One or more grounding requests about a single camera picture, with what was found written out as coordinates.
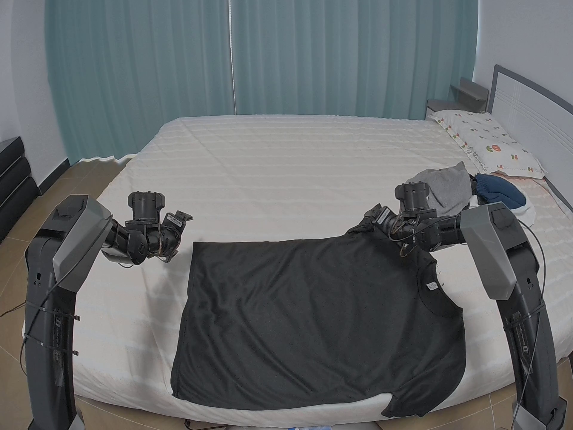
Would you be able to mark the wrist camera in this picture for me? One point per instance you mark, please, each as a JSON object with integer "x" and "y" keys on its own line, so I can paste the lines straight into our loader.
{"x": 380, "y": 217}
{"x": 175, "y": 221}

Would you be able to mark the black T-shirt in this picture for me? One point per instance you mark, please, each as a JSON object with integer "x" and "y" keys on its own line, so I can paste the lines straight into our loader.
{"x": 304, "y": 320}

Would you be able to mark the white printed pillow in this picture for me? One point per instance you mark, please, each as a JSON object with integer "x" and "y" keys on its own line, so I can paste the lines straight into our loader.
{"x": 488, "y": 141}

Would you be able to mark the bed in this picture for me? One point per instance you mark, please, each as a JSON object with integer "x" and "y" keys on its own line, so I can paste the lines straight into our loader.
{"x": 277, "y": 173}

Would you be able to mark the black chest of drawers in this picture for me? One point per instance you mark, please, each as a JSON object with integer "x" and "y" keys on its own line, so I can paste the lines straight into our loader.
{"x": 13, "y": 182}

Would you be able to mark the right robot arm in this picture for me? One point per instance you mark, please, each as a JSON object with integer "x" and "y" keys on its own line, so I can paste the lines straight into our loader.
{"x": 528, "y": 329}

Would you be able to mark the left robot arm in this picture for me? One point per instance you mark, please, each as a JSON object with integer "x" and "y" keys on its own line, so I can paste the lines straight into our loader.
{"x": 49, "y": 329}

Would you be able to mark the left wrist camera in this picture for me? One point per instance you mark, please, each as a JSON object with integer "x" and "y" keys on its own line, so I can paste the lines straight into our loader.
{"x": 175, "y": 221}

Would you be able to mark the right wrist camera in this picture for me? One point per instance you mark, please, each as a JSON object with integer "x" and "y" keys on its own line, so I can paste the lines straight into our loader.
{"x": 380, "y": 217}

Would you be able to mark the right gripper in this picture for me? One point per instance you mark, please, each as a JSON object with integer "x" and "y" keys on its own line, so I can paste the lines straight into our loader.
{"x": 388, "y": 231}

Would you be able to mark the grey bedside table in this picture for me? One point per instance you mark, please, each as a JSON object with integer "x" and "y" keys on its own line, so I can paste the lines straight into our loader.
{"x": 465, "y": 94}

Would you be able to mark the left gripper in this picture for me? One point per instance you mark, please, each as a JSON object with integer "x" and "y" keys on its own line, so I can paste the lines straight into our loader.
{"x": 164, "y": 243}

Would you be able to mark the blue-green curtain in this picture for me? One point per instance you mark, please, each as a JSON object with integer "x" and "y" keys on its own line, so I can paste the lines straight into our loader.
{"x": 138, "y": 52}
{"x": 349, "y": 38}

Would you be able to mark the pile of clothes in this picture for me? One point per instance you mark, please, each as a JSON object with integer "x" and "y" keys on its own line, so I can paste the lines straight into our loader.
{"x": 447, "y": 188}

